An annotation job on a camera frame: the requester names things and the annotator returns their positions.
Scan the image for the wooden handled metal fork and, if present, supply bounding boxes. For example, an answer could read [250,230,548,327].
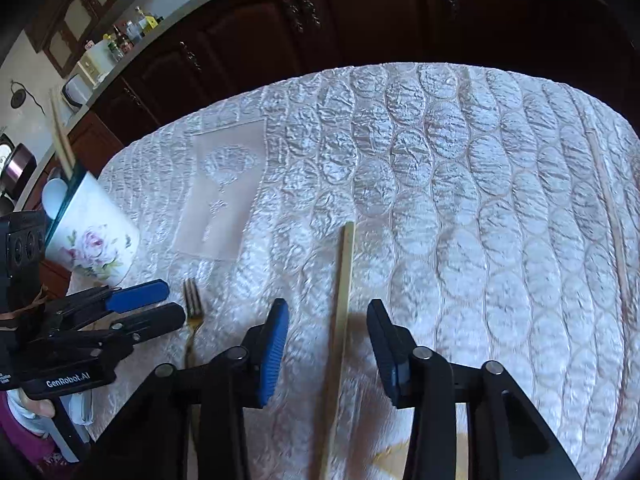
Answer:
[181,277,206,368]

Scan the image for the person's left hand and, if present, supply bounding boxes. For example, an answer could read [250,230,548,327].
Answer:
[7,387,57,433]

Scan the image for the wooden wall cabinet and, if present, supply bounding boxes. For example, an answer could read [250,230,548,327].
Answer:
[25,0,171,78]

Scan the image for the beige box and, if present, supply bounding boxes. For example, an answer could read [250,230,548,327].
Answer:
[79,42,118,83]

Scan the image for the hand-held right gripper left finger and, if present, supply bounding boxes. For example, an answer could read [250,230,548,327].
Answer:
[92,299,291,480]

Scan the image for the yellow oil bottle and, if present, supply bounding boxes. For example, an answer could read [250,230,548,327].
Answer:
[135,6,158,36]

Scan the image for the dark wooden kitchen cabinets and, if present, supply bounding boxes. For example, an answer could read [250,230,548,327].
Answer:
[20,0,640,201]

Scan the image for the grey kitchen countertop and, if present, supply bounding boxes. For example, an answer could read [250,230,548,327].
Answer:
[27,0,311,181]

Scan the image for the wooden chopstick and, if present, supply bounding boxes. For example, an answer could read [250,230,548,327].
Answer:
[317,221,356,480]
[52,110,77,175]
[48,88,71,178]

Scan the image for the black wall cord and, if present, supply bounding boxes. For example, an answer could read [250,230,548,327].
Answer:
[9,80,51,112]

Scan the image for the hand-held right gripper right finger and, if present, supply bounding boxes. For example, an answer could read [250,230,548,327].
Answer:
[366,300,583,480]

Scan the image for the white countertop appliance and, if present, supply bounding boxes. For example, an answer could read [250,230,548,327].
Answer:
[61,74,98,110]

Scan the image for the wooden handled metal spoon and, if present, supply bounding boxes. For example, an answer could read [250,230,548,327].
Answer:
[41,179,69,220]

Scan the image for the white quilted tablecloth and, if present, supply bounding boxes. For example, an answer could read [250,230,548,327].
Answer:
[92,62,640,480]

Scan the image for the shiny metal pot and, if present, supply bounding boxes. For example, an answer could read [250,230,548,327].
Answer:
[0,142,39,197]

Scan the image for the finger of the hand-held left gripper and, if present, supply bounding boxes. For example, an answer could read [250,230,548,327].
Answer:
[30,302,187,357]
[47,280,169,322]

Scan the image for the white floral cup teal inside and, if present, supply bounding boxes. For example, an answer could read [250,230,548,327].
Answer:
[42,170,142,288]

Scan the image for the person's left forearm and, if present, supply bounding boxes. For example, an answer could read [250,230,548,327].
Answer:
[0,392,66,476]

